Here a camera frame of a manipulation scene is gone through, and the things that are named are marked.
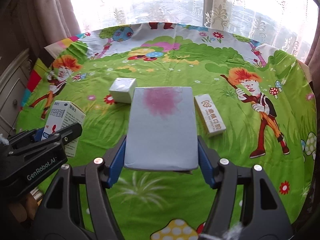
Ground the brown curtain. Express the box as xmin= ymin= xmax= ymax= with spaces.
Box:
xmin=1 ymin=0 xmax=80 ymax=66

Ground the cream dresser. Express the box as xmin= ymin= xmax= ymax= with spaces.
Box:
xmin=0 ymin=49 xmax=31 ymax=137

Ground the left hand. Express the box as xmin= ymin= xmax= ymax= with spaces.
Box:
xmin=9 ymin=193 xmax=39 ymax=223

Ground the small white box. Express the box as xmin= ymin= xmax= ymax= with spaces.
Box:
xmin=109 ymin=77 xmax=137 ymax=104

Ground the narrow white red-text box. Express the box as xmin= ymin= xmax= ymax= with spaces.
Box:
xmin=194 ymin=94 xmax=226 ymax=137

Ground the green cartoon bedsheet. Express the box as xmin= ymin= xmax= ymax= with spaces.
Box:
xmin=17 ymin=23 xmax=317 ymax=239

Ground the white lace curtain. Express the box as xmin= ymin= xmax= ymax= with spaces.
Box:
xmin=71 ymin=0 xmax=319 ymax=61

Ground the white medicine box red figure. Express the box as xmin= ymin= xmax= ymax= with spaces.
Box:
xmin=41 ymin=100 xmax=86 ymax=158

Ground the white box pink stain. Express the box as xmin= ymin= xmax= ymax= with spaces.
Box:
xmin=124 ymin=87 xmax=199 ymax=172

